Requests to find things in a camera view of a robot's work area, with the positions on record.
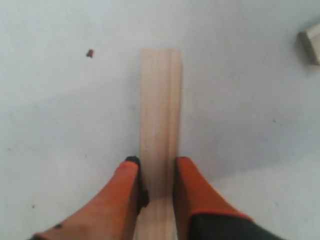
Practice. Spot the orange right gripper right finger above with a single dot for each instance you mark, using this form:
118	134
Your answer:
201	213

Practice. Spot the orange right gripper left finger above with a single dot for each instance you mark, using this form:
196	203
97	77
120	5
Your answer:
111	214

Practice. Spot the diagonal wooden stick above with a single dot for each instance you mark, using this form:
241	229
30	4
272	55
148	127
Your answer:
161	78

